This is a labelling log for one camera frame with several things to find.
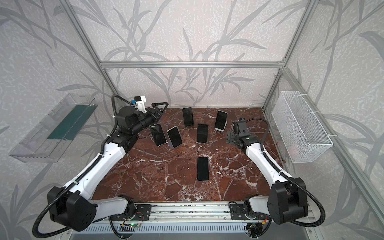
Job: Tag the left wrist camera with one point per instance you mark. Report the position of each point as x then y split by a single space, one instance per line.
139 102

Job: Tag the green-edged phone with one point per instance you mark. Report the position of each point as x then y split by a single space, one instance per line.
221 121

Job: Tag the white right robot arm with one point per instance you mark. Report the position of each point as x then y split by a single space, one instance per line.
285 202

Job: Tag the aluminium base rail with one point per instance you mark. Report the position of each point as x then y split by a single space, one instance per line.
195 211

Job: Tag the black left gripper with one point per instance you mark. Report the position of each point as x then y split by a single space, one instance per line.
153 111

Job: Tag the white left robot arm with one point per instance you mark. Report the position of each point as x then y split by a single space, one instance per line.
72 205

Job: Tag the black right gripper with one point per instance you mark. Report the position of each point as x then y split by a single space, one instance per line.
231 139

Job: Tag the clear acrylic wall tray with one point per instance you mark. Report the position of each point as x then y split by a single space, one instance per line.
47 142

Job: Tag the black phone front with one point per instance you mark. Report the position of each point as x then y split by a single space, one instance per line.
203 169

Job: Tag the green circuit board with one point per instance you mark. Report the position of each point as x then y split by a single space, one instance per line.
130 227

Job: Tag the white wire mesh basket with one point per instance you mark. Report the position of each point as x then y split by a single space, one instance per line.
304 137

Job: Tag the black phone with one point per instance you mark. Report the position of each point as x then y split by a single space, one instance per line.
175 137
158 135
203 169
188 117
202 133

